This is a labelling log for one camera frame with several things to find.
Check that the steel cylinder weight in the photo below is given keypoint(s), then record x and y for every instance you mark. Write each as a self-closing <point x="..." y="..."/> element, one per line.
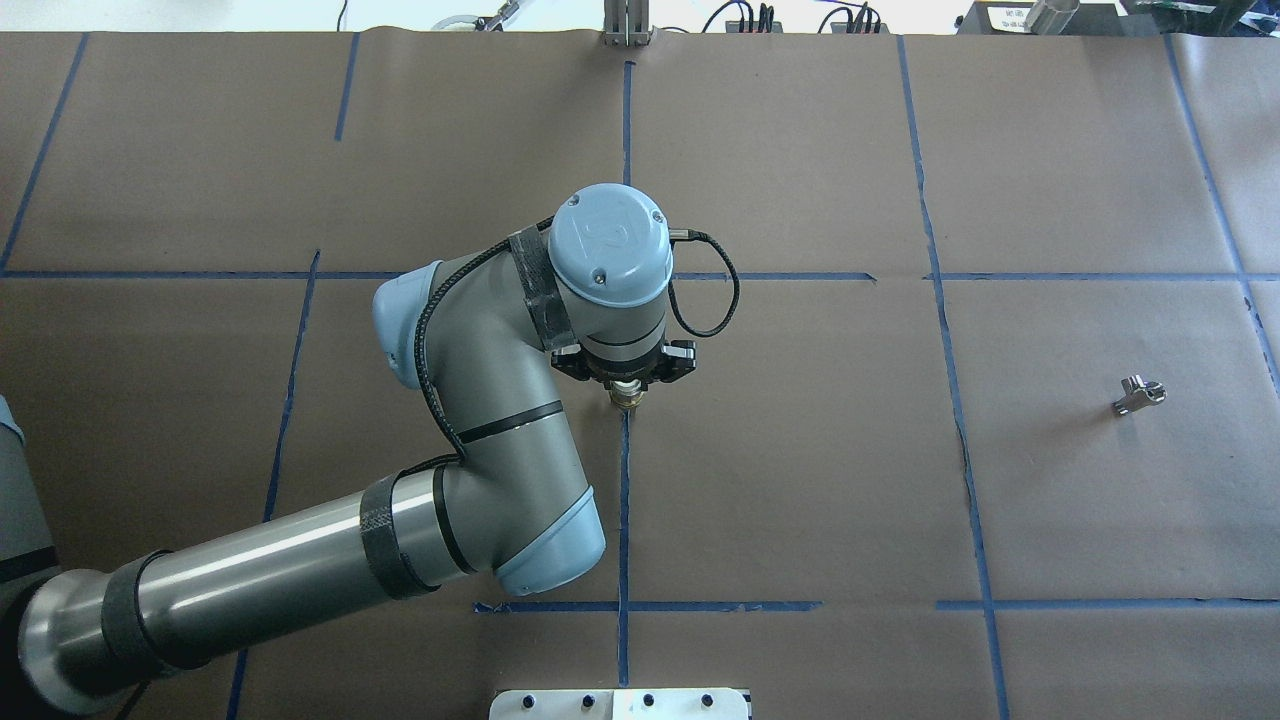
<point x="1050" y="17"/>

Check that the aluminium frame post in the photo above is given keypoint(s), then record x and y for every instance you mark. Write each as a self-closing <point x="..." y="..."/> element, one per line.
<point x="626" y="23"/>

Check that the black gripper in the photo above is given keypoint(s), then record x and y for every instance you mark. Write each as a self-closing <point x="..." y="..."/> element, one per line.
<point x="680" y="362"/>

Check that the chrome pipe fitting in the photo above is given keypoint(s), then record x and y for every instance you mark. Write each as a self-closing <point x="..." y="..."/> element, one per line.
<point x="1138" y="394"/>

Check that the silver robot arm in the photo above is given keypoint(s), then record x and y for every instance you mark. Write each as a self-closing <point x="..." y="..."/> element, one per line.
<point x="584" y="293"/>

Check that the white column with base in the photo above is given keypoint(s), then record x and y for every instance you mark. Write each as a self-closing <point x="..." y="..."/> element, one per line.
<point x="623" y="703"/>

